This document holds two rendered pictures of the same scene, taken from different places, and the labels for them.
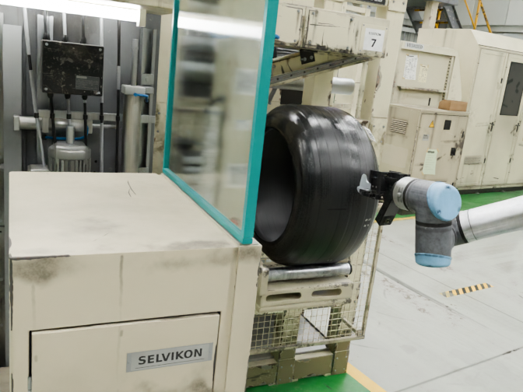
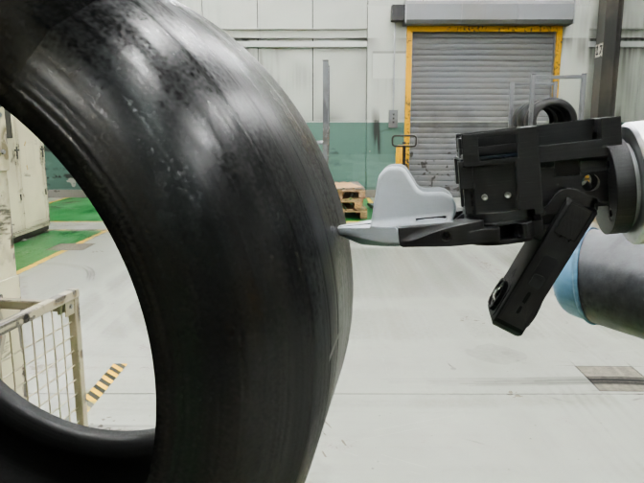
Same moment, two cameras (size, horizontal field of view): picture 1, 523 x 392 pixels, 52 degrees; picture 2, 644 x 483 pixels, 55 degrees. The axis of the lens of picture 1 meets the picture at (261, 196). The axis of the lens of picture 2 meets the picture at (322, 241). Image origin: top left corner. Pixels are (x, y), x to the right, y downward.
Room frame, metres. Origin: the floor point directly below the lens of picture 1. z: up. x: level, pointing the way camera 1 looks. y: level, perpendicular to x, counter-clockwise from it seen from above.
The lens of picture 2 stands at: (1.36, 0.11, 1.31)
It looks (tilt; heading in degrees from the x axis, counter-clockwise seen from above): 11 degrees down; 305
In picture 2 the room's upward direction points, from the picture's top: straight up
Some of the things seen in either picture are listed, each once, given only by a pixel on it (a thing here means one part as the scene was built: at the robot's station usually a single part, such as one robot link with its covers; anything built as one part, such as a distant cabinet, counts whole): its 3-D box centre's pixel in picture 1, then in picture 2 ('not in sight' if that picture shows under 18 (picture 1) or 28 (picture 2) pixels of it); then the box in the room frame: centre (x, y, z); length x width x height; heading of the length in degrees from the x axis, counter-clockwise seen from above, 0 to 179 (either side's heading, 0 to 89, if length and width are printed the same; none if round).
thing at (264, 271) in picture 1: (241, 259); not in sight; (1.76, 0.04, 0.90); 0.40 x 0.03 x 0.10; 26
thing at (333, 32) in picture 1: (306, 29); not in sight; (2.16, -0.10, 1.71); 0.61 x 0.25 x 0.15; 116
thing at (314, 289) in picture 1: (302, 289); not in sight; (1.71, -0.18, 0.84); 0.36 x 0.09 x 0.06; 116
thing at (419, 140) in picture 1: (419, 159); not in sight; (6.55, -1.88, 0.62); 0.91 x 0.58 x 1.25; 125
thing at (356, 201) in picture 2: not in sight; (336, 198); (6.54, -7.78, 0.22); 1.27 x 0.90 x 0.44; 125
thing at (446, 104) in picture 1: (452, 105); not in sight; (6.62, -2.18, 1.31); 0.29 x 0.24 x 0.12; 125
